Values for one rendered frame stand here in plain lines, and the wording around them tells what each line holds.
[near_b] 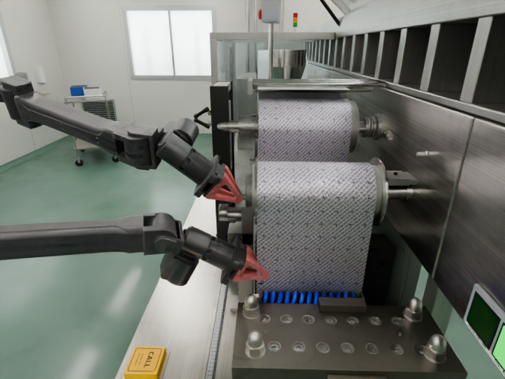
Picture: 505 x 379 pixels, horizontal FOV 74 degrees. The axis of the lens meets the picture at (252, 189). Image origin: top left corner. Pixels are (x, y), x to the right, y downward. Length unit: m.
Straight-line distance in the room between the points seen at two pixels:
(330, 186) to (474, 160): 0.24
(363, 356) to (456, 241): 0.26
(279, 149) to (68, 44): 6.31
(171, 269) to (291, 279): 0.26
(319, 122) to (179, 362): 0.65
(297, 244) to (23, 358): 1.89
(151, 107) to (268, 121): 5.76
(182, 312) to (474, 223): 0.69
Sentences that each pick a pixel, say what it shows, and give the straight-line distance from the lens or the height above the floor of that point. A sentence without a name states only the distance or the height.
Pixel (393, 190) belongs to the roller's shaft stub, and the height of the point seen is 1.26.
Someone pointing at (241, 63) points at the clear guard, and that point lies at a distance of 1.64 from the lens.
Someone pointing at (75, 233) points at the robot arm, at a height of 1.23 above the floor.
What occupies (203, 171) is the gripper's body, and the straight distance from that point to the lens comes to 0.69.
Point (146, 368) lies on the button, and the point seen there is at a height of 0.92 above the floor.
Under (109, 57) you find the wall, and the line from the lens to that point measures 6.72.
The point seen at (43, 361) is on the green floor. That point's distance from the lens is 2.29.
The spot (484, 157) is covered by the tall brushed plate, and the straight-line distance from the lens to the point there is 0.58.
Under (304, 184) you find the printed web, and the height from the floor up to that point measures 1.29.
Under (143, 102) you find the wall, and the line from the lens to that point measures 6.60.
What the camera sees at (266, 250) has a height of 1.14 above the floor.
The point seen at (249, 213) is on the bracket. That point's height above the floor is 1.19.
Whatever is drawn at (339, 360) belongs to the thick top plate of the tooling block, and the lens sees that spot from 0.68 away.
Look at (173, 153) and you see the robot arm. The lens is 0.68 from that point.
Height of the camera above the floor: 1.53
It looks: 23 degrees down
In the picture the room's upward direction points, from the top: straight up
